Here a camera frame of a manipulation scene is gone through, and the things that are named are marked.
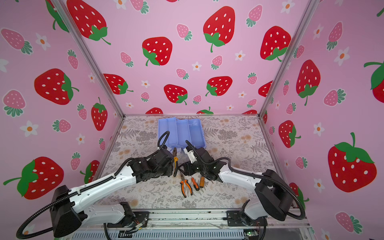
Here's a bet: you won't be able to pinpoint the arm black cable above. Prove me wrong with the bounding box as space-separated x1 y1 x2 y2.
15 130 171 240
184 139 306 221

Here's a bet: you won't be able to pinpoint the orange black long-nose pliers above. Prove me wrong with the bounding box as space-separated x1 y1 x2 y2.
180 174 193 198

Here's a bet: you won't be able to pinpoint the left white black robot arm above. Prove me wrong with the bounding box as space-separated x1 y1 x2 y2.
50 148 174 239

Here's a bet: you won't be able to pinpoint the orange handled small screwdriver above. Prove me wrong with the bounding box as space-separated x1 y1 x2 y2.
191 177 200 191

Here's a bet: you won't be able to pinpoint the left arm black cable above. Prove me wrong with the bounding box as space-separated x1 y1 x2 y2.
15 130 171 240

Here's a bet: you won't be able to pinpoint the blue white plastic toolbox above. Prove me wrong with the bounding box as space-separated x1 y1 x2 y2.
158 118 206 151

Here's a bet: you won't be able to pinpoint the yellow black combination pliers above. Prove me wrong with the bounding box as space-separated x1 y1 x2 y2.
173 148 179 177

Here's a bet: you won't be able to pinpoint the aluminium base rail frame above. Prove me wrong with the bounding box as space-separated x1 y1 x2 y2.
66 209 316 240

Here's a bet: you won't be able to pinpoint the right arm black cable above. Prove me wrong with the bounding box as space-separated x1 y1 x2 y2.
184 139 306 221

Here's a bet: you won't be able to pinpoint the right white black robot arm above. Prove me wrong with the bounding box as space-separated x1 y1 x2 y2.
179 147 294 225

